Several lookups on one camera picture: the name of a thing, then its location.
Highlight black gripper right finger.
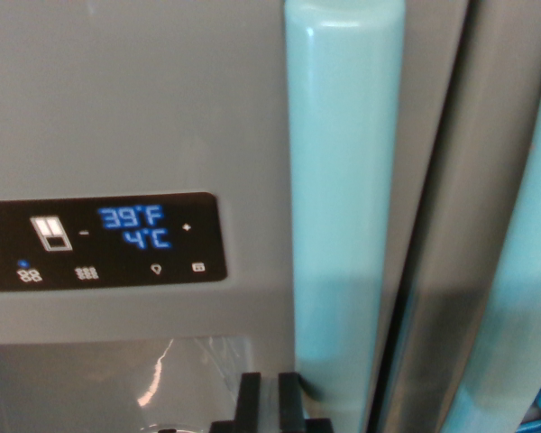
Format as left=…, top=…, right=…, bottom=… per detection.
left=278, top=372, right=335, bottom=433

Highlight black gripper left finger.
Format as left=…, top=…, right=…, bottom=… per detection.
left=209, top=372, right=262, bottom=433

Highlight teal handle of dispenser door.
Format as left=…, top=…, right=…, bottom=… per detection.
left=282, top=0, right=408, bottom=433

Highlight grey fridge door with dispenser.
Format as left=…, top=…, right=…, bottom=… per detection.
left=0, top=0, right=471, bottom=433

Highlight plain grey fridge door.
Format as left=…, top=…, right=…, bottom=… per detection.
left=377, top=0, right=541, bottom=433

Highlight clear plastic dispenser lever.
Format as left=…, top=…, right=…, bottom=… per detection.
left=136, top=335, right=254, bottom=408

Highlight black control panel blue digits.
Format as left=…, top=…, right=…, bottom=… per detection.
left=0, top=191, right=228, bottom=294

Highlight teal handle of plain door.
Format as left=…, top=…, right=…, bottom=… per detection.
left=440, top=13, right=541, bottom=433

